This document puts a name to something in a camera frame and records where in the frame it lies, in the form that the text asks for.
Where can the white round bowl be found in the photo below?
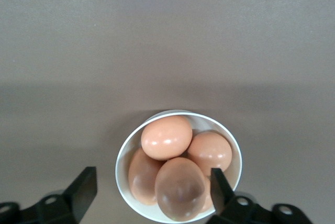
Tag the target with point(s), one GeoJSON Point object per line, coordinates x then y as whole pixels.
{"type": "Point", "coordinates": [206, 124]}

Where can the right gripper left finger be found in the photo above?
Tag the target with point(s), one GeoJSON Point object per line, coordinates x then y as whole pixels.
{"type": "Point", "coordinates": [81, 195]}

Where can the brown egg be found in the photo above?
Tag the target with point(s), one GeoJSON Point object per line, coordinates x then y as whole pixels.
{"type": "Point", "coordinates": [142, 179]}
{"type": "Point", "coordinates": [208, 203]}
{"type": "Point", "coordinates": [209, 153]}
{"type": "Point", "coordinates": [180, 190]}
{"type": "Point", "coordinates": [166, 137]}

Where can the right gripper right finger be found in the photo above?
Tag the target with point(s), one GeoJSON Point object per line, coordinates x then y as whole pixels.
{"type": "Point", "coordinates": [222, 197]}

